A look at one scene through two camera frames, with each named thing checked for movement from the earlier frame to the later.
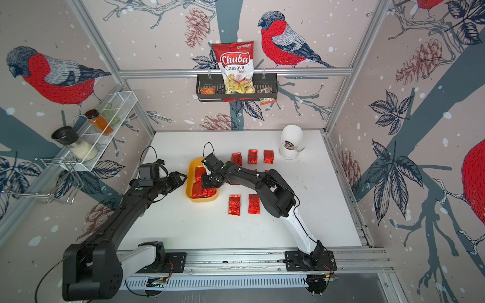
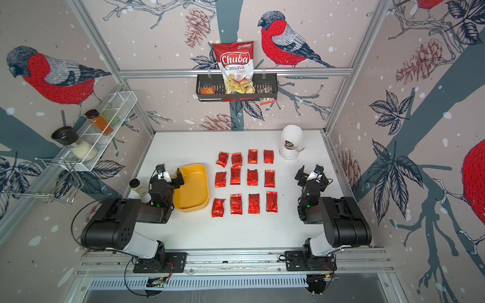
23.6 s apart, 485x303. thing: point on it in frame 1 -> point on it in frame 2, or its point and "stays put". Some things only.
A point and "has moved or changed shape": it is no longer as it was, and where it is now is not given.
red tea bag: (234, 204) stays put
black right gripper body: (208, 182) -> (303, 204)
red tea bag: (254, 204) stays put
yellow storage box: (192, 165) has moved or changed shape
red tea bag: (268, 156) stays put
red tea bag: (237, 158) stays put
